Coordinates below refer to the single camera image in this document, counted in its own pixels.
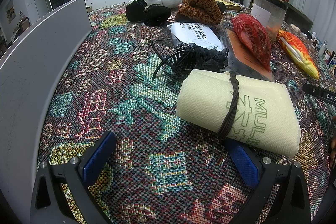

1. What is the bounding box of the black hair claw clip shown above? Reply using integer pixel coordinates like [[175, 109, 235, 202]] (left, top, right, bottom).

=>
[[152, 40, 200, 80]]

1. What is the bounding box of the colourful patterned woven blanket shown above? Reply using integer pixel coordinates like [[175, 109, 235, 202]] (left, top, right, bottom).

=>
[[37, 1, 336, 224]]

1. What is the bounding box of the orange fish plush toy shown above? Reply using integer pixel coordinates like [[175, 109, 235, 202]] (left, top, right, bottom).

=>
[[277, 30, 321, 80]]

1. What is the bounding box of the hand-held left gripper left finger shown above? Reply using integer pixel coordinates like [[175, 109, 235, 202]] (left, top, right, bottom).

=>
[[30, 131, 117, 224]]

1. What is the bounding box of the framed wall painting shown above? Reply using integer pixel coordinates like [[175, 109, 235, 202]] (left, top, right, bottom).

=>
[[5, 0, 14, 24]]

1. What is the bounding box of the white wet wipes packet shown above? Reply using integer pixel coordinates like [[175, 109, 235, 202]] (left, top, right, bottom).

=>
[[167, 21, 222, 51]]

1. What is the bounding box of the dark wooden sideboard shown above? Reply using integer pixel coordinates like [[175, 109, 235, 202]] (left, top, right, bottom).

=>
[[252, 0, 313, 30]]

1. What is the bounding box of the flat yellow box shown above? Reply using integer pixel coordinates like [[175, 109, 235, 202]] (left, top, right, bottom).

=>
[[213, 0, 243, 12]]

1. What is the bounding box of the white cardboard box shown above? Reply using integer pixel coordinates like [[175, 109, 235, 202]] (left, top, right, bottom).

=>
[[0, 0, 93, 214]]

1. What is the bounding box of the clear container with black lid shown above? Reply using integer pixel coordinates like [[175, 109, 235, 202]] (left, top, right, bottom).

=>
[[251, 0, 288, 42]]

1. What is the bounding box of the cluster of small bottles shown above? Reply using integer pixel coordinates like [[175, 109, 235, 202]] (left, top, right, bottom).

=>
[[310, 31, 336, 67]]

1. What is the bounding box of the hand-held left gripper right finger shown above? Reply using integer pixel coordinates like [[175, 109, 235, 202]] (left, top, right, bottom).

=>
[[224, 139, 311, 224]]

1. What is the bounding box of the orange packet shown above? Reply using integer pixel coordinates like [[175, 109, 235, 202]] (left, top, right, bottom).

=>
[[219, 21, 275, 81]]

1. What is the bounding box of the red mesh pouch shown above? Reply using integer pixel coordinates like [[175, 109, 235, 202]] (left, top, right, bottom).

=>
[[231, 13, 272, 72]]

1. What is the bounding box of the cream towel with cord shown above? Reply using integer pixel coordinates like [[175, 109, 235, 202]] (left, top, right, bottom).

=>
[[176, 69, 302, 157]]

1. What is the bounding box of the brown knitted cloth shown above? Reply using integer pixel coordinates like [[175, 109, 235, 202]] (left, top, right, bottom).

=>
[[175, 0, 223, 25]]

